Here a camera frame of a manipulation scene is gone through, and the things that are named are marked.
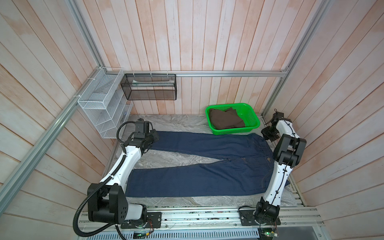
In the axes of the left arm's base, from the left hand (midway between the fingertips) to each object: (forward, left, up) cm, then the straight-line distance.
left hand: (155, 136), depth 85 cm
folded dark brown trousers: (+27, -51, -14) cm, 60 cm away
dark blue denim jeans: (-13, -56, -16) cm, 60 cm away
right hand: (+13, -74, -15) cm, 76 cm away
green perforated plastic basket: (+25, -66, -12) cm, 72 cm away
